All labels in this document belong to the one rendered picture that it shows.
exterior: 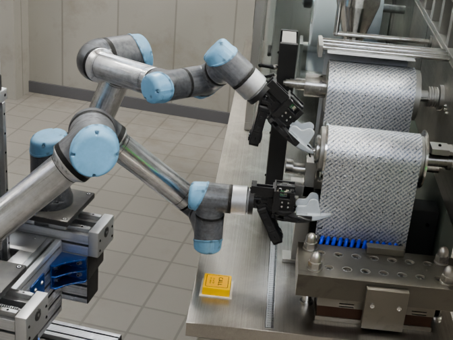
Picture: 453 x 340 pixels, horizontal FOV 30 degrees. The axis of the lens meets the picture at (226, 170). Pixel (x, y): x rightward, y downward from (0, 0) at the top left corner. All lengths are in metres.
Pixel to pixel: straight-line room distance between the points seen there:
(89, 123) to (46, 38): 3.99
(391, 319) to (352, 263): 0.16
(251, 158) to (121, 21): 2.95
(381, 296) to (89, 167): 0.75
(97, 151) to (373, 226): 0.73
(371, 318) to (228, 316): 0.34
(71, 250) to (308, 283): 0.96
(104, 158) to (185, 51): 3.68
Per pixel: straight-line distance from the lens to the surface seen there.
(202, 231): 2.19
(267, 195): 2.14
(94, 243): 2.70
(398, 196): 2.18
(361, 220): 2.20
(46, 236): 2.76
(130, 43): 2.43
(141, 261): 4.05
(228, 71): 2.05
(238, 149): 3.02
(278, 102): 2.09
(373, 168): 2.14
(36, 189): 2.07
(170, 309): 3.71
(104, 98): 2.55
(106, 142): 2.00
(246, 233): 2.46
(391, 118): 2.35
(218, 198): 2.14
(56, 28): 5.96
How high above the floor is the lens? 2.07
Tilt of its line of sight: 24 degrees down
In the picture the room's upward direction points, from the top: 5 degrees clockwise
